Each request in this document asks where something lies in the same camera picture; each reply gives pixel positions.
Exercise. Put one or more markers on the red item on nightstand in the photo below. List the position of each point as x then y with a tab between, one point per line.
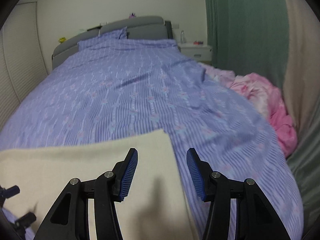
198	43

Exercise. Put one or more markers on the yellow toy on headboard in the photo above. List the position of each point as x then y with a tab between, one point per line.
63	39

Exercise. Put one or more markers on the clear plastic bottle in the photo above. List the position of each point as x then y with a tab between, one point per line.
182	37

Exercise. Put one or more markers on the purple patterned bed cover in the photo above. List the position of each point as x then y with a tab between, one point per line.
116	88

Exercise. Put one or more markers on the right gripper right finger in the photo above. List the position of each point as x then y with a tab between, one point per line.
255	216

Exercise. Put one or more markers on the white slatted wardrobe door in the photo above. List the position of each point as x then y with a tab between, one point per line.
22	64

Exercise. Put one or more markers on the purple patterned pillow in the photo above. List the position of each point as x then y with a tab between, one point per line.
119	34

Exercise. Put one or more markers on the white bedside table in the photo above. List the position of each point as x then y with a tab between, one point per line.
197	52

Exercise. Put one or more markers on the beige curtain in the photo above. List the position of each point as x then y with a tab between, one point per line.
301	84

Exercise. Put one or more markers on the cream pants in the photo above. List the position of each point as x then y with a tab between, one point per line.
155	208

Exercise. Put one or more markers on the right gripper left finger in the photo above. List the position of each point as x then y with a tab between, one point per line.
68	216

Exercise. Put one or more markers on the grey upholstered headboard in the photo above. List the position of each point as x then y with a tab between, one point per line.
138	28

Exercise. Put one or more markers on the purple toy on headboard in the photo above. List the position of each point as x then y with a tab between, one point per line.
132	15

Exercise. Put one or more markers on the pink crumpled blanket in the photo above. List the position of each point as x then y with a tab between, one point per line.
267	100

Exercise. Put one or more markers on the green curtain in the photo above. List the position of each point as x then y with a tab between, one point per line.
253	36

